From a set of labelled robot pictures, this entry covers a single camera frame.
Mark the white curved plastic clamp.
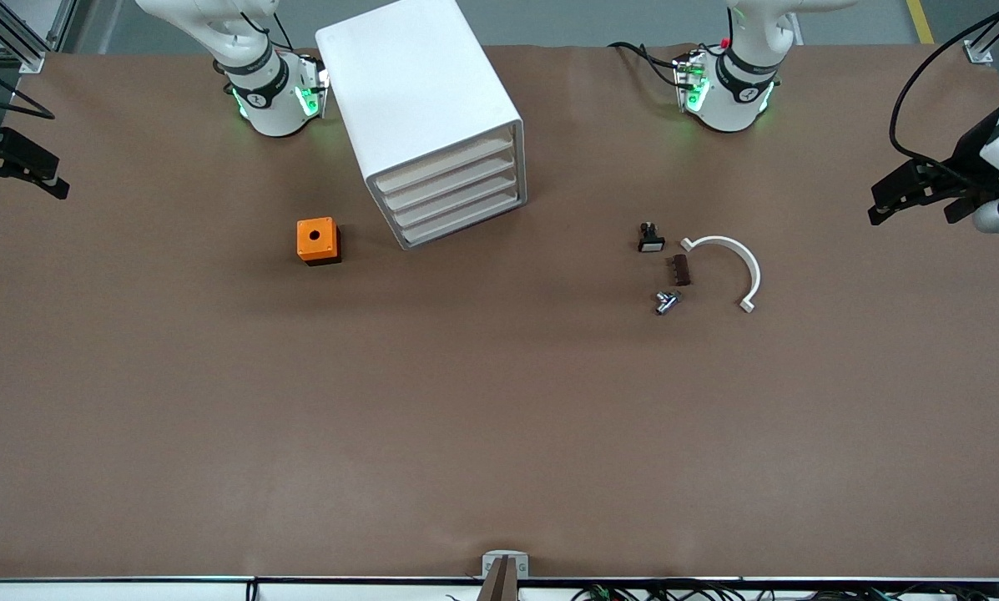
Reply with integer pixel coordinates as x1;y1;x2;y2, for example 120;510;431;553
679;235;762;314

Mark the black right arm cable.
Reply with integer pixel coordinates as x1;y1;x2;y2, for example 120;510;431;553
0;54;56;119

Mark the grey metal bracket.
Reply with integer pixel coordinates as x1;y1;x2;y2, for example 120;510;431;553
482;551;530;579

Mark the white drawer cabinet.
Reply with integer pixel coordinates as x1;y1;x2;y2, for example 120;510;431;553
315;0;528;251

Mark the brown mounting bar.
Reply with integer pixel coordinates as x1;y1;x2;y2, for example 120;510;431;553
478;558;518;601

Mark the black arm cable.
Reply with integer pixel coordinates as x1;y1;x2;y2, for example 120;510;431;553
890;0;999;180
0;54;56;119

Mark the orange button enclosure box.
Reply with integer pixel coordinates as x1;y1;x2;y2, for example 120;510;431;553
296;217;342;266

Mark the black base cable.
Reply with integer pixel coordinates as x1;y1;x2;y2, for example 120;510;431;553
608;42;684;88

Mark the aluminium frame profile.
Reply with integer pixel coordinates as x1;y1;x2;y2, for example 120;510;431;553
964;0;999;63
0;0;78;74

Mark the white plastic drawer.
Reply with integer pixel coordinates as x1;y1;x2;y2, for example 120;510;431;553
371;125;522;197
397;184;527;250
380;146;523;215
389;165;525;232

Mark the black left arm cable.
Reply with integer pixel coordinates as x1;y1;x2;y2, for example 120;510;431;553
890;0;999;180

